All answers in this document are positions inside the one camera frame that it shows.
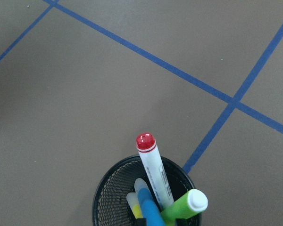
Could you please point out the green highlighter pen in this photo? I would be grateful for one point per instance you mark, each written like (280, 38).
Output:
(187, 206)

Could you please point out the yellow highlighter pen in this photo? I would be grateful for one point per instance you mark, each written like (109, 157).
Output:
(133, 202)

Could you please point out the black mesh pen cup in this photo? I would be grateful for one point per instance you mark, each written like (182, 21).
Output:
(110, 207)

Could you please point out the blue highlighter pen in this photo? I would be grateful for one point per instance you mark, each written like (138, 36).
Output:
(147, 204)

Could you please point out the red capped white marker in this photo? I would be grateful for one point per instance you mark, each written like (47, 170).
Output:
(151, 159)

